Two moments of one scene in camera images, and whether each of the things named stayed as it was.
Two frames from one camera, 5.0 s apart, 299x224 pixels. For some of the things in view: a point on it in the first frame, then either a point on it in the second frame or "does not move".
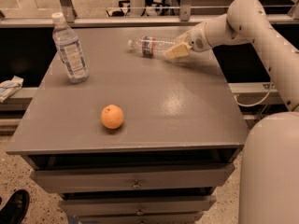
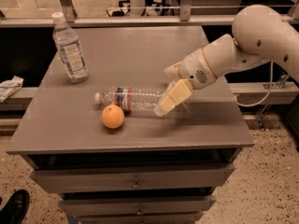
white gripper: [196, 38] -> [193, 68]
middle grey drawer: [137, 205] does not move
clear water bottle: [148, 47] -> [131, 99]
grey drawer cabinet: [144, 140] does not move
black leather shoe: [15, 209] does not move
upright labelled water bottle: [69, 47] does not move
